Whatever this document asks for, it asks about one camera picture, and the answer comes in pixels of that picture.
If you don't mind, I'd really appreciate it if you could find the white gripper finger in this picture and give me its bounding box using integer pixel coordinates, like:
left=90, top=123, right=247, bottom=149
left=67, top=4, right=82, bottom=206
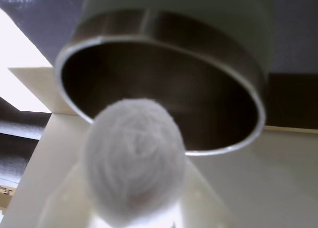
left=42, top=160, right=226, bottom=228

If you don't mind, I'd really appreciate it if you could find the white gauze roll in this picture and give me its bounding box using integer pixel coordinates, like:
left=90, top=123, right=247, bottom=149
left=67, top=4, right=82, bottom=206
left=82, top=97, right=187, bottom=226

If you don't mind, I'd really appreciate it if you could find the white metal cup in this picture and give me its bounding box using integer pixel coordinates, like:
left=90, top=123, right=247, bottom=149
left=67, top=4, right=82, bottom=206
left=54, top=0, right=274, bottom=158

